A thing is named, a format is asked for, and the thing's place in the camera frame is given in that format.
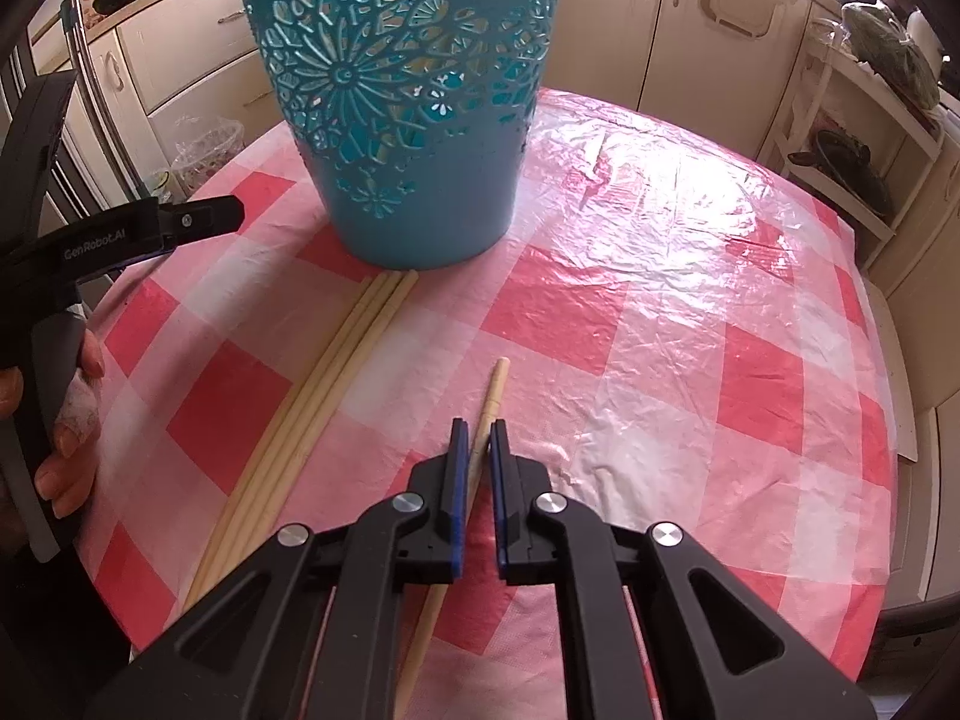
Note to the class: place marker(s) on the red white checked tablecloth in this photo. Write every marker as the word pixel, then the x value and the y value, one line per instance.
pixel 637 315

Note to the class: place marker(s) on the white kitchen trolley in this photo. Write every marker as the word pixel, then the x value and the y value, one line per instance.
pixel 825 90

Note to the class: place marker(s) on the blue perforated plastic bucket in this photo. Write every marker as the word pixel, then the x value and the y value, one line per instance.
pixel 420 165

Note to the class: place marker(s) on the white door base cabinet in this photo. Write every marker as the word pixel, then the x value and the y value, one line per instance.
pixel 622 15

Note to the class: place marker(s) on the pale wooden chopstick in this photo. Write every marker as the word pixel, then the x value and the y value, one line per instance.
pixel 495 397

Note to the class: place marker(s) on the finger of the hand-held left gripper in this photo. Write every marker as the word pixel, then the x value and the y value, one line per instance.
pixel 199 221

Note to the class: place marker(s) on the white panelled drawer cabinet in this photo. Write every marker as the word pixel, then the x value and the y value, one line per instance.
pixel 934 330

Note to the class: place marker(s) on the person's left hand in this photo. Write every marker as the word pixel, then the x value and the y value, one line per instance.
pixel 75 457

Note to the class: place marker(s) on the patterned trash bin with bag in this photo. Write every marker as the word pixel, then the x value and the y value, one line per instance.
pixel 206 154

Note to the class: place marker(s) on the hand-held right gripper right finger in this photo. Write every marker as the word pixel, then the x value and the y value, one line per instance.
pixel 499 495

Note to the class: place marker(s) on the bundle of wooden chopsticks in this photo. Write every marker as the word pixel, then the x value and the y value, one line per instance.
pixel 330 375

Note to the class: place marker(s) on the white plain drawer cabinet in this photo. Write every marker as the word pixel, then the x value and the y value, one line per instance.
pixel 195 67

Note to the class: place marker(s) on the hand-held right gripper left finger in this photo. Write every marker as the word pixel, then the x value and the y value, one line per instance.
pixel 455 495

